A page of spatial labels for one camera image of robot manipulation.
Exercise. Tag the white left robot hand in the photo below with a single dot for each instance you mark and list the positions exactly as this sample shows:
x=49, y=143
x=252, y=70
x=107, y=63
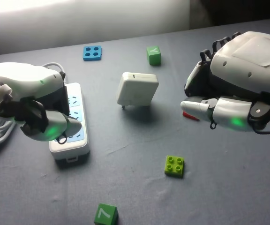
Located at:
x=27, y=79

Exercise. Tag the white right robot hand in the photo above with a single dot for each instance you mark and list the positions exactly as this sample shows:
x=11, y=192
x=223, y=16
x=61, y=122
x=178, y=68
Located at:
x=242, y=70

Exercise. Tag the white power strip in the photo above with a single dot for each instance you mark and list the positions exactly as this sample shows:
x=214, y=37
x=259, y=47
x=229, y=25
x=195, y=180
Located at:
x=62, y=150

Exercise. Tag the white power adapter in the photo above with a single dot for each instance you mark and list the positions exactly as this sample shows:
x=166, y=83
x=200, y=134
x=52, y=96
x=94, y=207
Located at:
x=135, y=91

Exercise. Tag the red building brick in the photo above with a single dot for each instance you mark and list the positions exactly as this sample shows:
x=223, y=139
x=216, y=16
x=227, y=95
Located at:
x=189, y=115

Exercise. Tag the blue four-hole block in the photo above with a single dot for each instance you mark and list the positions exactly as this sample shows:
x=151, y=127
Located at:
x=92, y=52

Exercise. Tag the green letter Y cube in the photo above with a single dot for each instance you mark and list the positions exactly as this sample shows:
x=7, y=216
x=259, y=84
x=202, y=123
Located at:
x=155, y=59

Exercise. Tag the grey table cloth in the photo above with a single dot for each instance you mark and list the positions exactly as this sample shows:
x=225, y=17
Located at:
x=135, y=140

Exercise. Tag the lime green building brick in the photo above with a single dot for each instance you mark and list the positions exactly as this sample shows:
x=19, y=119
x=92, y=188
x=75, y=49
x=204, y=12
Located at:
x=173, y=173

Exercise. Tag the green number 7 cube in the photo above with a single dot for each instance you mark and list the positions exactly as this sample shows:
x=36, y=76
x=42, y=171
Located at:
x=111, y=218

